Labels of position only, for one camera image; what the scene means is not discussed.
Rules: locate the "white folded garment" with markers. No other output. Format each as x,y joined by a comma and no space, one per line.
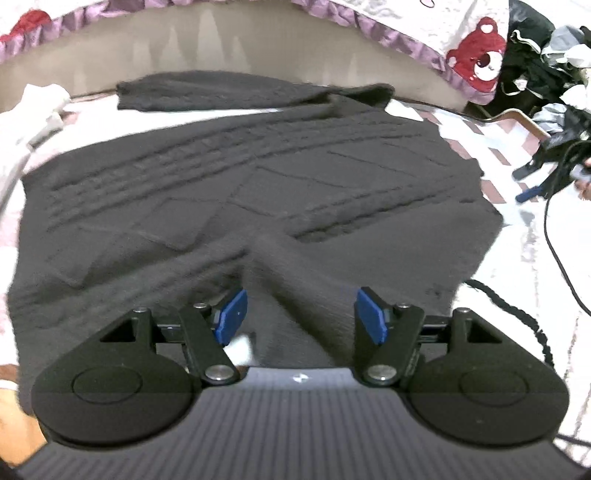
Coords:
36,118

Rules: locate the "pile of dark clothes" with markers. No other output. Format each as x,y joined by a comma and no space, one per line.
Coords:
542,64

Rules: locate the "beige bed frame side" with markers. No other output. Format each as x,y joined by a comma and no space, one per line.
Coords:
90,46

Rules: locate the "quilted bear print bedspread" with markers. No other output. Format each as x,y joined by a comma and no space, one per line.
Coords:
462,41

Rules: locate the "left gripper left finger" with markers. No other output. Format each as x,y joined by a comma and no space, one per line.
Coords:
207,330

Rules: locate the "checkered floor rug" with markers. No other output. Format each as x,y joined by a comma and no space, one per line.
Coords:
519,265

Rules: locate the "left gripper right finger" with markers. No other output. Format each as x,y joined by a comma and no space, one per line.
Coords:
386,349

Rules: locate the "dark grey knit sweater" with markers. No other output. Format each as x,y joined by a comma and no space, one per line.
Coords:
300,193

